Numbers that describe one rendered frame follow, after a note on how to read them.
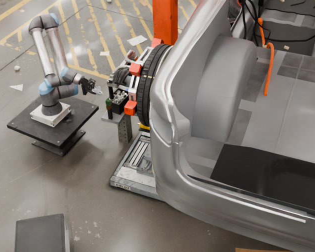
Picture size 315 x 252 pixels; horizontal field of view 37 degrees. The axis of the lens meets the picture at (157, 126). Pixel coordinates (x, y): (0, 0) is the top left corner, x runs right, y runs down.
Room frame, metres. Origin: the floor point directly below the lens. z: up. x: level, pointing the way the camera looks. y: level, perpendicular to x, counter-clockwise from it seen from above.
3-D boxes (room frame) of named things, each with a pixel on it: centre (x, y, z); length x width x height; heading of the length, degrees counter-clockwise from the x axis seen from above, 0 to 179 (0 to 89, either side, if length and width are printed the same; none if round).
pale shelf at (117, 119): (3.16, 0.32, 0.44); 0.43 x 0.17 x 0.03; 156
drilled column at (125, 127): (3.19, 0.31, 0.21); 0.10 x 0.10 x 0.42; 66
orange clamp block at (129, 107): (2.64, 0.19, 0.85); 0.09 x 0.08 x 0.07; 156
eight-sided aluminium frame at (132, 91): (2.94, 0.07, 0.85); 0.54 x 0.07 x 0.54; 156
